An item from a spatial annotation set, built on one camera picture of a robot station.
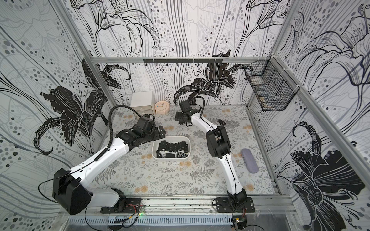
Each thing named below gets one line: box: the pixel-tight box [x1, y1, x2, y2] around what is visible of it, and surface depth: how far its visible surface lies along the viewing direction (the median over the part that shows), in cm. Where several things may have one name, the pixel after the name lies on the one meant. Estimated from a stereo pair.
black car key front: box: [168, 142, 174, 152], surface depth 95 cm
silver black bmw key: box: [176, 152, 188, 159], surface depth 91 cm
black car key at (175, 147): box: [173, 143, 179, 153], surface depth 95 cm
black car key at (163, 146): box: [158, 140, 169, 152], surface depth 95 cm
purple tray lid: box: [240, 148, 260, 174], surface depth 88 cm
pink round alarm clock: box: [154, 100, 170, 116], surface depth 117 cm
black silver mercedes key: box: [155, 150, 163, 159], surface depth 92 cm
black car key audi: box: [178, 140, 186, 151], surface depth 95 cm
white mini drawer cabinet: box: [130, 90, 156, 118], surface depth 109 cm
